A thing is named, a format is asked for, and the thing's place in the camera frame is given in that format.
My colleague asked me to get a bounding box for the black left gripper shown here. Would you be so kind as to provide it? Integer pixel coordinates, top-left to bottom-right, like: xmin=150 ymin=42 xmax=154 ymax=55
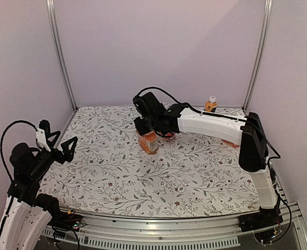
xmin=28 ymin=131 xmax=78 ymax=180

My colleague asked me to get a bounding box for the slim orange drink bottle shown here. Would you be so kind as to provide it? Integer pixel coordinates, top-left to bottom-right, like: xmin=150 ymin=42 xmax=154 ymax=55
xmin=205 ymin=96 xmax=218 ymax=113

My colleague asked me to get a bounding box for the large orange-label plastic bottle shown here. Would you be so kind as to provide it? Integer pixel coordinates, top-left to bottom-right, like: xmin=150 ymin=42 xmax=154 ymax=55
xmin=158 ymin=114 xmax=176 ymax=141

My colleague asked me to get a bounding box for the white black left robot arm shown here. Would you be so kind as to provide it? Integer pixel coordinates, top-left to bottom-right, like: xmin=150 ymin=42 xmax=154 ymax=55
xmin=0 ymin=129 xmax=78 ymax=249

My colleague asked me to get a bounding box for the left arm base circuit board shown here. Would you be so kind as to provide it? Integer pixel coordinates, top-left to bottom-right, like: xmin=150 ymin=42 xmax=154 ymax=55
xmin=60 ymin=209 xmax=86 ymax=231

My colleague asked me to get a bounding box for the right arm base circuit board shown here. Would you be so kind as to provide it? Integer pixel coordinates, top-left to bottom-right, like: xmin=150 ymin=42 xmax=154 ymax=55
xmin=253 ymin=224 xmax=282 ymax=245

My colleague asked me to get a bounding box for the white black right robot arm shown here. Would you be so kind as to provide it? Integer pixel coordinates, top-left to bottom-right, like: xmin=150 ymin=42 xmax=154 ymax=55
xmin=133 ymin=92 xmax=283 ymax=232

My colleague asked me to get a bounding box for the floral patterned table mat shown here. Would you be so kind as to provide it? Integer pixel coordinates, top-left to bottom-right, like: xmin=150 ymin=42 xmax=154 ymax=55
xmin=39 ymin=106 xmax=260 ymax=218

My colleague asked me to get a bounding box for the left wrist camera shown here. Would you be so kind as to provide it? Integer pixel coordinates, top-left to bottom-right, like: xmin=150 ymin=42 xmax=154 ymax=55
xmin=36 ymin=120 xmax=51 ymax=152

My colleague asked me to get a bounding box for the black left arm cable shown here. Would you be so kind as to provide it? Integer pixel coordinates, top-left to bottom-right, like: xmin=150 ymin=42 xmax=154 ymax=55
xmin=0 ymin=119 xmax=81 ymax=250

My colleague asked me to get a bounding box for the white perforated cable tray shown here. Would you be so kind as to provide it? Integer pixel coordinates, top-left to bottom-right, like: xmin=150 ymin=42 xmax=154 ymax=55
xmin=56 ymin=230 xmax=241 ymax=249

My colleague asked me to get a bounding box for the aluminium front rail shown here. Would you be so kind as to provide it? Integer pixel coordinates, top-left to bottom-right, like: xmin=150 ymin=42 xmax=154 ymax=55
xmin=9 ymin=202 xmax=307 ymax=250

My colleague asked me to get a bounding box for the right aluminium frame post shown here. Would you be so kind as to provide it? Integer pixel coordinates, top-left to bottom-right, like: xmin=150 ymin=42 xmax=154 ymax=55
xmin=242 ymin=0 xmax=273 ymax=113

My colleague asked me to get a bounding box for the aluminium frame post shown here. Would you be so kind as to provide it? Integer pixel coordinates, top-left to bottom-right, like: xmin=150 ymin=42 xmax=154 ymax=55
xmin=242 ymin=0 xmax=273 ymax=113
xmin=46 ymin=0 xmax=78 ymax=111

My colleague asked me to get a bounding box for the left aluminium frame post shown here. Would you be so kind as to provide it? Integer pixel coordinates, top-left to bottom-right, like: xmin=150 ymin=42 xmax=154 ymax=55
xmin=46 ymin=0 xmax=78 ymax=111

